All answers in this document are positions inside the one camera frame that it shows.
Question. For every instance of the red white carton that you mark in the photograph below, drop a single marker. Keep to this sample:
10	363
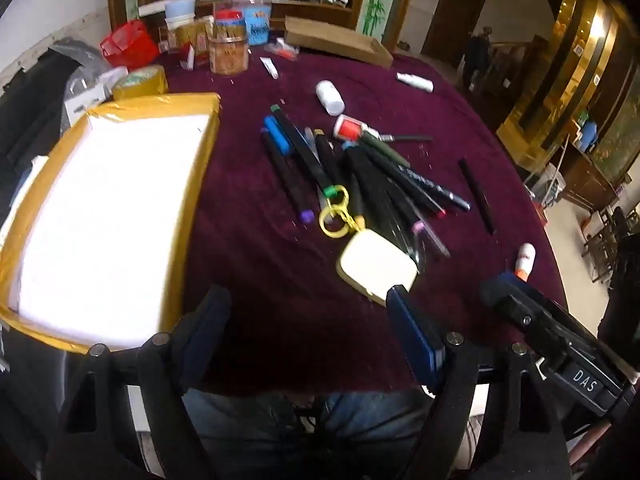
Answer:
200	57

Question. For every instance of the pile of marker pens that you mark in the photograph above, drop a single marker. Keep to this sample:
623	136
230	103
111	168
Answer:
320	160

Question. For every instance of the black sofa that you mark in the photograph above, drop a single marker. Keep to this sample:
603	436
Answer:
30	110

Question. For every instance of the red lid plastic jar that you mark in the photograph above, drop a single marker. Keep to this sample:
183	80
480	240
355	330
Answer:
230	25

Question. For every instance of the clear bubble wrap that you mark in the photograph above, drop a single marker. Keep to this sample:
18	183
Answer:
75	60

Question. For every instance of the yellow carton boxes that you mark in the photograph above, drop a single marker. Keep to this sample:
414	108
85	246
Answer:
187	35

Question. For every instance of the slim black pen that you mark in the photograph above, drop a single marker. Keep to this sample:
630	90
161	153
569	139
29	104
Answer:
477	195

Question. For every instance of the thin black stick pen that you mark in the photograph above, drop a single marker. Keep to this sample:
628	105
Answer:
410	137

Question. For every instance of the small white tube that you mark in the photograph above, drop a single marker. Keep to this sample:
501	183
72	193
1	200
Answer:
270	67

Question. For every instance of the cream rounded case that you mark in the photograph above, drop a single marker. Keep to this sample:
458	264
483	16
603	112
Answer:
375	265

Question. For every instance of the red plastic basket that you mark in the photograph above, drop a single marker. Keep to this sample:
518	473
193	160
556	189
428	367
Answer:
125	42

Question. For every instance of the light blue plastic tub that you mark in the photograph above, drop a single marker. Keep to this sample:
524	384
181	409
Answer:
180	10

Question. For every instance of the white red paper box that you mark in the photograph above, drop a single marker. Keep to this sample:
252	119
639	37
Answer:
87	97

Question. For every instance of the tan packing tape roll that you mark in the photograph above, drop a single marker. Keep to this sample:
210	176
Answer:
145	84

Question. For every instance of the clear plastic wrapper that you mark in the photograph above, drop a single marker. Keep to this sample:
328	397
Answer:
282	51

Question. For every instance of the clear toothpick jar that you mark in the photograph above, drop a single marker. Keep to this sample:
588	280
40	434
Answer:
229	57

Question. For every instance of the blue label plastic jar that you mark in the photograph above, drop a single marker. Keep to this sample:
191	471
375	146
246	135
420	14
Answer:
259	25

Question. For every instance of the brown cardboard box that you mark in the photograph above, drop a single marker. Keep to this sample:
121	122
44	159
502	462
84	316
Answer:
335	42

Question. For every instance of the blue lighter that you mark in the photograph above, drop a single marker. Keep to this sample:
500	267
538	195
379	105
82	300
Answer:
277	135

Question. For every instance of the golden stair railing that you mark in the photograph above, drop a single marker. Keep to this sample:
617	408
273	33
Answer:
565	60

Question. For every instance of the red white glue bottle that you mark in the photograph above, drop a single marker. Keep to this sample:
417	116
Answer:
347	127

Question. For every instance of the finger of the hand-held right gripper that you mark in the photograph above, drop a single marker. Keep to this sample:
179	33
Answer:
510	305

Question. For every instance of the white tube on table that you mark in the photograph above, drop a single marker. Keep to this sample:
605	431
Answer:
415	82

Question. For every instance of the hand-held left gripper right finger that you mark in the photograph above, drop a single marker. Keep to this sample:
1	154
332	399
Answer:
412	330

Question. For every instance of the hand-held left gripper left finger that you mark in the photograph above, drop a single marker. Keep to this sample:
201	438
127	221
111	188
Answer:
212	317

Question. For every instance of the person's blue jeans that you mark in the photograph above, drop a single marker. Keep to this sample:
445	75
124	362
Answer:
250	435

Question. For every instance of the white bottle orange cap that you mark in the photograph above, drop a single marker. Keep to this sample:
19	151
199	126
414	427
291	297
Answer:
525	260

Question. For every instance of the yellow-taped white foam box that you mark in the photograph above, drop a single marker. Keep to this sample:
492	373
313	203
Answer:
100	200

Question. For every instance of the white pill bottle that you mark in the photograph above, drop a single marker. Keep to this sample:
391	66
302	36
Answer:
330	97

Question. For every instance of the brown wooden door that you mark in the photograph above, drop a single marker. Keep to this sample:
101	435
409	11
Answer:
452	20

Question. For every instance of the purple velvet tablecloth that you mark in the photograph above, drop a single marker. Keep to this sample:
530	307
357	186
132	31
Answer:
280	320

